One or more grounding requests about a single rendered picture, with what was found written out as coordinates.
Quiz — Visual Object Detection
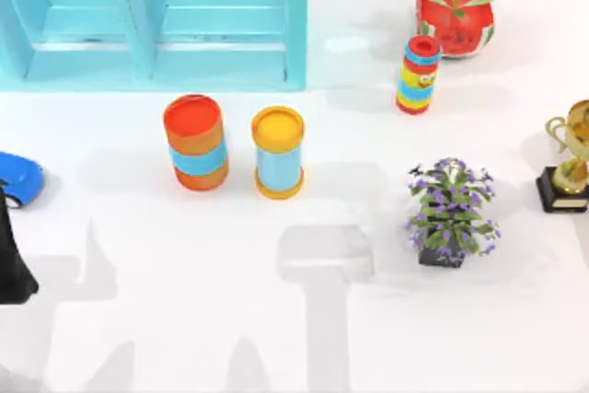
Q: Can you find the blue toy car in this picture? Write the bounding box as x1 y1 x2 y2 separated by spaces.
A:
0 151 46 211

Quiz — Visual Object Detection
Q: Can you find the purple flower plant in black pot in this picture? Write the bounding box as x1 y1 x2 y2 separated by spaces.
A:
403 157 502 269

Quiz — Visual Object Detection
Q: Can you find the red watermelon plant pot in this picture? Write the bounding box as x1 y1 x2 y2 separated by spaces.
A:
417 0 496 60

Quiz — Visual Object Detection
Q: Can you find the gold trophy on black base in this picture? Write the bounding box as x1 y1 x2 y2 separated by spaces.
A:
535 98 589 214

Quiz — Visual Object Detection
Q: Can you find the orange and blue can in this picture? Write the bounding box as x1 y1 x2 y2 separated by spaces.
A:
162 94 230 192

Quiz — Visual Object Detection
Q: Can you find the yellow and blue can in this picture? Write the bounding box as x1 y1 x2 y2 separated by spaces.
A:
250 106 306 201

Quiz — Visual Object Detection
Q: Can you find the striped red yellow blue can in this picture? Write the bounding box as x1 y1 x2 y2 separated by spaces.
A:
397 35 443 114

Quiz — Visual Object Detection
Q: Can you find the light blue rack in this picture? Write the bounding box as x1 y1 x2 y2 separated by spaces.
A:
0 0 308 93

